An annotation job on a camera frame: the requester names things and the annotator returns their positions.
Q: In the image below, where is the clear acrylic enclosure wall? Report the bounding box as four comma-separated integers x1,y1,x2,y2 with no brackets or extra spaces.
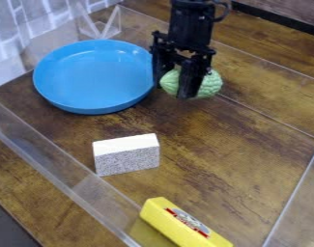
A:
0,96,182,247

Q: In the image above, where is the black baseboard strip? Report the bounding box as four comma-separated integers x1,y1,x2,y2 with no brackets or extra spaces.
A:
230,0,314,36

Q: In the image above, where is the white grey speckled sponge block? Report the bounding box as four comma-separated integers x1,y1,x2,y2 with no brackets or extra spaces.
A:
91,133,159,177

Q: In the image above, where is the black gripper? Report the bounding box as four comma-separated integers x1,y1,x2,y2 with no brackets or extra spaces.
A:
151,0,229,99

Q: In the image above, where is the blue round tray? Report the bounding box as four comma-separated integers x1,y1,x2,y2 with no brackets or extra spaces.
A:
32,40,154,115

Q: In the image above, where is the green bitter gourd toy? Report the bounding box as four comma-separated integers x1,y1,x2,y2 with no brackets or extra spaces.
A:
158,69,224,98

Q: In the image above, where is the white mesh curtain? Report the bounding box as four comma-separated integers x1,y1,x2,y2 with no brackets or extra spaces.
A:
0,0,122,86

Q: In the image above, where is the yellow rectangular box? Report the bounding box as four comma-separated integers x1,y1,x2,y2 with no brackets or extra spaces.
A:
139,197,233,247

